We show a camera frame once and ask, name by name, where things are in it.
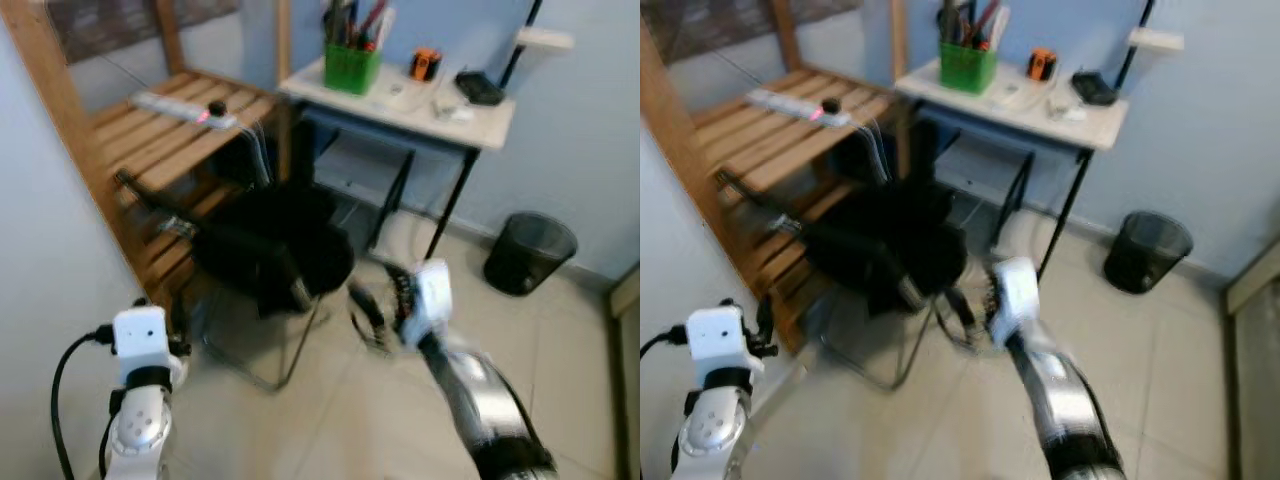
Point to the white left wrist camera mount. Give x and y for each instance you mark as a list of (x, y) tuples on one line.
[(140, 340), (722, 340)]

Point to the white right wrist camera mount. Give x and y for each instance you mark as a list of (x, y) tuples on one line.
[(430, 298), (1015, 295)]

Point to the black plug adapter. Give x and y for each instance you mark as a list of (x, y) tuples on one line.
[(830, 105), (216, 107)]

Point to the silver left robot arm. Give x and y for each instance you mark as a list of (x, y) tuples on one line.
[(140, 425), (712, 430)]

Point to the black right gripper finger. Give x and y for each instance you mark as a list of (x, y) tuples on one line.
[(367, 308), (960, 312)]

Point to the white power strip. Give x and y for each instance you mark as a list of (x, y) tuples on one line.
[(800, 107), (185, 108)]

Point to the white remote control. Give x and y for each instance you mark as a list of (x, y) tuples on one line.
[(400, 95)]

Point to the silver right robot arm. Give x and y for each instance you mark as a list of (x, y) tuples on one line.
[(1065, 410), (490, 405)]

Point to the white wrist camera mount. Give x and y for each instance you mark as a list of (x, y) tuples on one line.
[(1015, 295), (722, 340), (140, 340), (430, 298)]

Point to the clear drinking glass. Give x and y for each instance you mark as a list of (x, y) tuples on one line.
[(1060, 103), (446, 103)]

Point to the light wood desk black legs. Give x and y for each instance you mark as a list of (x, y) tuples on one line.
[(1020, 115), (410, 115)]

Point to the black ribbed power tower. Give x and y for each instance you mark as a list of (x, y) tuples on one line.
[(1094, 88), (480, 88)]

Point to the orange and black case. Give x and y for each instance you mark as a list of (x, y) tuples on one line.
[(1042, 63), (425, 63)]

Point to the black chair with metal legs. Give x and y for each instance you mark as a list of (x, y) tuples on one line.
[(890, 245), (275, 245)]

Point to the wooden slat shelf rack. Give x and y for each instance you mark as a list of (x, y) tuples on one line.
[(170, 140), (790, 140)]

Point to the green pen holder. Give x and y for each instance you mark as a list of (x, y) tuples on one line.
[(352, 68), (966, 67)]

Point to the red pen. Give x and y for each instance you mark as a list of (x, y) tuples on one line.
[(371, 20), (985, 20)]

